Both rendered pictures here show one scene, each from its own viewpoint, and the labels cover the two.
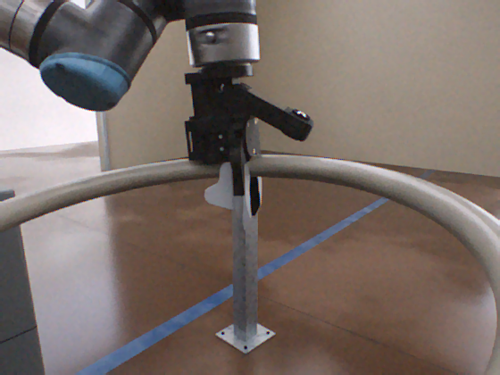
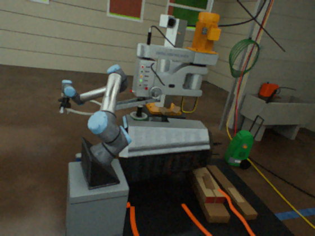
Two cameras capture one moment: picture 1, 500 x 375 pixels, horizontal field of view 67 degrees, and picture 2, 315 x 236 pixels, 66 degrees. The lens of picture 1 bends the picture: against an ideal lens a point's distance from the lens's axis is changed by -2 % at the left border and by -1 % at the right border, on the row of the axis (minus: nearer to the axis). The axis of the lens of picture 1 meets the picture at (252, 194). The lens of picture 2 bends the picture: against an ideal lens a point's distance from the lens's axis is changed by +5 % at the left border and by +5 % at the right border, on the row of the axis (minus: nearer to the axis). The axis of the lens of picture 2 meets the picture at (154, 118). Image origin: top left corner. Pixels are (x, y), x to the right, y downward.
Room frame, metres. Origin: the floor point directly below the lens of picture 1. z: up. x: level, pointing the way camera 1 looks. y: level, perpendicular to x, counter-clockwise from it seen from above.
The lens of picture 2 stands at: (2.10, 1.91, 1.97)
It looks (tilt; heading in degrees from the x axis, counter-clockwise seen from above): 22 degrees down; 207
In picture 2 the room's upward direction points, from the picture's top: 9 degrees clockwise
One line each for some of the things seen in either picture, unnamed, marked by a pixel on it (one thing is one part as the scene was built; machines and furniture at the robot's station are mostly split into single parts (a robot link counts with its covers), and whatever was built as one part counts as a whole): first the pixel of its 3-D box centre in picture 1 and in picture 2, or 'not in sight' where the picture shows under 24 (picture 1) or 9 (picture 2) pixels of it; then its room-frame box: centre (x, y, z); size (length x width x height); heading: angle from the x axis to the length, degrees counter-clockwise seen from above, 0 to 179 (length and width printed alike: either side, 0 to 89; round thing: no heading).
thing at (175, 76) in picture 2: not in sight; (174, 82); (-0.48, 0.76, 1.35); 0.74 x 0.23 x 0.49; 138
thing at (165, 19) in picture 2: not in sight; (166, 21); (-0.94, 0.27, 2.00); 0.20 x 0.18 x 0.15; 46
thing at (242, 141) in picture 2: not in sight; (242, 140); (-1.68, 1.60, 0.43); 0.35 x 0.35 x 0.87; 31
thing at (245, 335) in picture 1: (245, 226); not in sight; (1.56, 0.03, 0.54); 0.20 x 0.20 x 1.09; 46
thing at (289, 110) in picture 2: not in sight; (273, 117); (-3.52, 1.89, 0.43); 1.30 x 0.62 x 0.86; 142
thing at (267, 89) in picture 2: not in sight; (270, 89); (-3.56, 1.65, 1.00); 0.50 x 0.22 x 0.33; 142
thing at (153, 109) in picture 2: not in sight; (162, 107); (-1.05, 0.38, 0.76); 0.49 x 0.49 x 0.05; 46
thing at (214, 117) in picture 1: (224, 115); (66, 101); (0.52, 0.04, 1.07); 0.09 x 0.08 x 0.12; 76
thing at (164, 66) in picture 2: not in sight; (176, 70); (-0.94, 0.55, 1.41); 0.74 x 0.34 x 0.25; 57
